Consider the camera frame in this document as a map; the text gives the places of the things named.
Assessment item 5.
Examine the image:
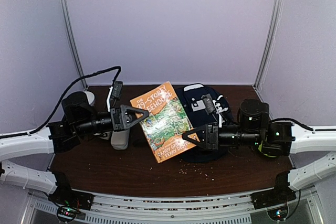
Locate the left aluminium frame post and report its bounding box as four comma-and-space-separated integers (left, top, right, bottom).
60, 0, 84, 77

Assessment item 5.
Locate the right aluminium frame post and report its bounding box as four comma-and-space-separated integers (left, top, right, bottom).
254, 0, 283, 91

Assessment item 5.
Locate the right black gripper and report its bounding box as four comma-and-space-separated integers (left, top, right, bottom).
182, 123, 261, 153

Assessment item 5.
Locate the white patterned bowl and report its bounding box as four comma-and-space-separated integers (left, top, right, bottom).
84, 91, 96, 106

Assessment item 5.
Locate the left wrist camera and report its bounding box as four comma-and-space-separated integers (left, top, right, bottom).
106, 81, 123, 112

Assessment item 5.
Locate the aluminium frame post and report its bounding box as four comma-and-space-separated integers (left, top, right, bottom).
60, 0, 84, 77
254, 0, 283, 91

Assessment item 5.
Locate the orange treehouse book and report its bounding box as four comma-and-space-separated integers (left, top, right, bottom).
130, 82, 196, 163

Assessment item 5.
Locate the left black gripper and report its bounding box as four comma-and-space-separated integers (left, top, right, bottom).
75, 104, 149, 136

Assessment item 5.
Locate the navy blue backpack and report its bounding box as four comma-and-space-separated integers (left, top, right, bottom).
175, 83, 234, 164

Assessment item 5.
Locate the green plate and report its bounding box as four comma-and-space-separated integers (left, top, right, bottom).
257, 143, 268, 156

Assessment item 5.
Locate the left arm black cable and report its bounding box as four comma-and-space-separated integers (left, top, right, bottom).
0, 66, 123, 138

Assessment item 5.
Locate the beige glasses case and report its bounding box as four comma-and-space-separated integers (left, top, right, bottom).
110, 130, 130, 150

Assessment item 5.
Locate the front aluminium rail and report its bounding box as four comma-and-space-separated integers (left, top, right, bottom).
20, 191, 323, 224

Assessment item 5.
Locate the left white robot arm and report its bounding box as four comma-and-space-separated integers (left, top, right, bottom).
1, 91, 149, 210

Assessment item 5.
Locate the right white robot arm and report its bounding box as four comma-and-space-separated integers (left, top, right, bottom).
182, 99, 335, 209

